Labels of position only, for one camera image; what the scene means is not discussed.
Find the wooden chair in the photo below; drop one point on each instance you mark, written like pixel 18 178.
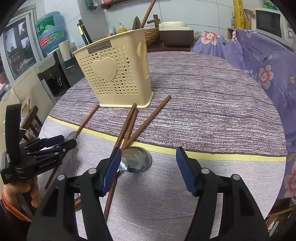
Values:
pixel 28 124

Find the white paper cup tube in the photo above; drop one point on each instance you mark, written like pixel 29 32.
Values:
pixel 65 50

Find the left hand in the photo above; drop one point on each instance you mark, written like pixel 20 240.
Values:
pixel 34 192

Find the blue water bottle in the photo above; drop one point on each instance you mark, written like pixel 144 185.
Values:
pixel 51 31

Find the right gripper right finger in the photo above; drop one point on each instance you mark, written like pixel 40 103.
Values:
pixel 241 218

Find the white water dispenser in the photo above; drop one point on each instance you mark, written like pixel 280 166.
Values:
pixel 55 77

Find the yellow soap bottle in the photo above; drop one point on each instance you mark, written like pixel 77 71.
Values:
pixel 121 29

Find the bronze faucet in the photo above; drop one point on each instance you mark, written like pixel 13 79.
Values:
pixel 155 20

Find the large spoon wooden handle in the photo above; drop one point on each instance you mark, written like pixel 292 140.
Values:
pixel 132 160

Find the black utensil in holder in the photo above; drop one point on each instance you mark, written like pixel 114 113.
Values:
pixel 83 32

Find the orange sleeve cuff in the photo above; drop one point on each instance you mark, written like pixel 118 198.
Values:
pixel 12 208

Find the woven basket sink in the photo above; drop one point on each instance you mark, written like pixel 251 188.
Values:
pixel 151 36

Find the cream plastic utensil holder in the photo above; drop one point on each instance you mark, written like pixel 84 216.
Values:
pixel 117 70

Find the purple striped tablecloth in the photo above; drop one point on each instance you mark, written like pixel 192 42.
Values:
pixel 222 118

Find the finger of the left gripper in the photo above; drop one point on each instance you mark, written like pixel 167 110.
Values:
pixel 40 143
pixel 58 150

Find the yellow paper roll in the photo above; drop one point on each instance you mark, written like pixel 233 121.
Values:
pixel 239 14

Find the purple floral cloth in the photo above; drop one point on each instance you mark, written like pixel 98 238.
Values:
pixel 273 66

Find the chopstick in holder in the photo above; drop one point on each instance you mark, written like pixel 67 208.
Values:
pixel 147 13

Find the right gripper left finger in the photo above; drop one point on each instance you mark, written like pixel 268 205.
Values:
pixel 55 218

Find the white brown rice cooker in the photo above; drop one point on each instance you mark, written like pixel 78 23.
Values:
pixel 176 34

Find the white microwave oven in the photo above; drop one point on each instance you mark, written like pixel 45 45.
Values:
pixel 273 24

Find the small spoon wooden handle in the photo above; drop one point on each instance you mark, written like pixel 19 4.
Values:
pixel 72 135

